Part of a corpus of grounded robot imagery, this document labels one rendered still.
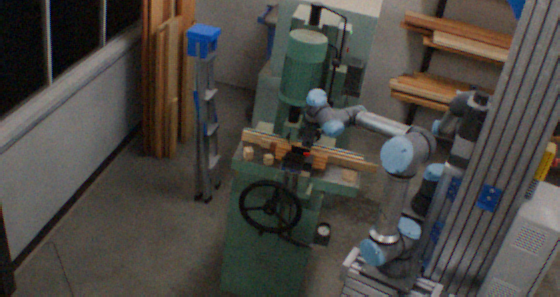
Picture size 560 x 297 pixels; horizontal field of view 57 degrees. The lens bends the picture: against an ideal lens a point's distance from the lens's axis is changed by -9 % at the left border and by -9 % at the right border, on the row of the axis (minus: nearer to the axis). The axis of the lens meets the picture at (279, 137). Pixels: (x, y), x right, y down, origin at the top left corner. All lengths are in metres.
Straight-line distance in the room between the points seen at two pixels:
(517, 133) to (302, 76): 0.96
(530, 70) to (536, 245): 0.68
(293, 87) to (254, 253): 0.94
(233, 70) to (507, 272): 3.55
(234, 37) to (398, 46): 1.46
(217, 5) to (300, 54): 2.72
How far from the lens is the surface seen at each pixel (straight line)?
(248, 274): 3.06
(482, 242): 2.34
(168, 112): 3.99
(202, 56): 3.30
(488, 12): 4.79
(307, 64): 2.42
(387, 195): 1.99
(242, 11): 5.00
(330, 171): 2.66
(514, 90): 2.03
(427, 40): 4.35
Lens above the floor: 2.36
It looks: 31 degrees down
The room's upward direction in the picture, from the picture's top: 10 degrees clockwise
